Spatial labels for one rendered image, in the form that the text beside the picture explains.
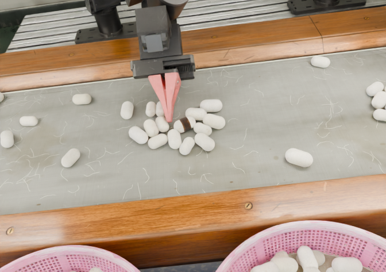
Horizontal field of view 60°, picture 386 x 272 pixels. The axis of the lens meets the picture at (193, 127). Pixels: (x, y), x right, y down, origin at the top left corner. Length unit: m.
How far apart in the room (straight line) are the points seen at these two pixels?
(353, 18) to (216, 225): 0.54
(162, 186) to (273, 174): 0.16
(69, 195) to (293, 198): 0.31
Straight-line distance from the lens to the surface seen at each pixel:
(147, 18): 0.49
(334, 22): 0.78
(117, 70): 0.70
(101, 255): 0.43
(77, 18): 1.15
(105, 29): 0.96
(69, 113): 0.65
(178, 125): 0.54
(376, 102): 0.61
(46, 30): 1.12
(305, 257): 0.44
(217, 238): 0.44
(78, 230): 0.46
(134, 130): 0.54
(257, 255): 0.43
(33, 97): 0.73
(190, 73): 0.58
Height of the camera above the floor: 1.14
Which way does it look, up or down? 45 degrees down
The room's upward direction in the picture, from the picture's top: 8 degrees counter-clockwise
